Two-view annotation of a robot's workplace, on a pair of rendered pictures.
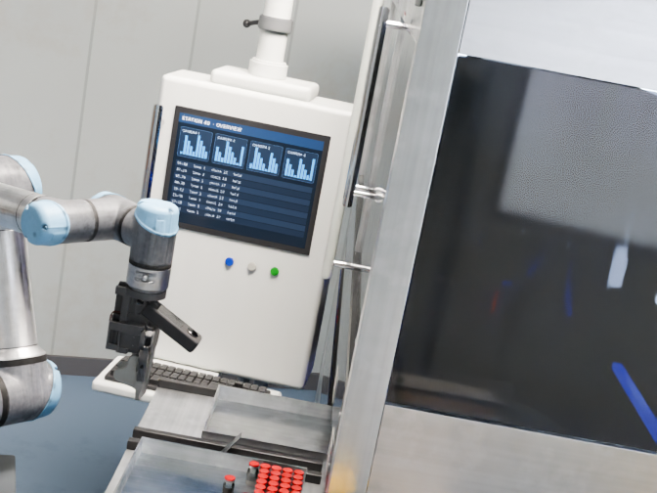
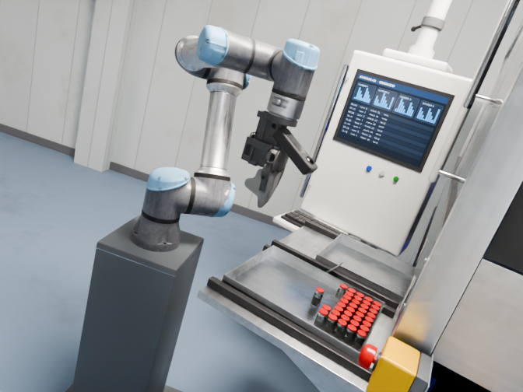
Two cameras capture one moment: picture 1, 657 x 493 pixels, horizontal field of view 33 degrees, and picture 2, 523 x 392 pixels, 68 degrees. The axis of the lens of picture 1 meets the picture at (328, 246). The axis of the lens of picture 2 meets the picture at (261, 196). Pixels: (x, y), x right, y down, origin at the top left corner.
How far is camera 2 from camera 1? 120 cm
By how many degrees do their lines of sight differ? 23
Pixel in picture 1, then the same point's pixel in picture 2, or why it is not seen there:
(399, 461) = (483, 323)
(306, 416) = (394, 269)
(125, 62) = not seen: hidden behind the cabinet
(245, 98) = (401, 66)
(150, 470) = (269, 267)
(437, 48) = not seen: outside the picture
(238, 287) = (370, 184)
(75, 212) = (236, 40)
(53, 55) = (315, 86)
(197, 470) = (303, 278)
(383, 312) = (508, 152)
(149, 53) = not seen: hidden behind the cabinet
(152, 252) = (288, 80)
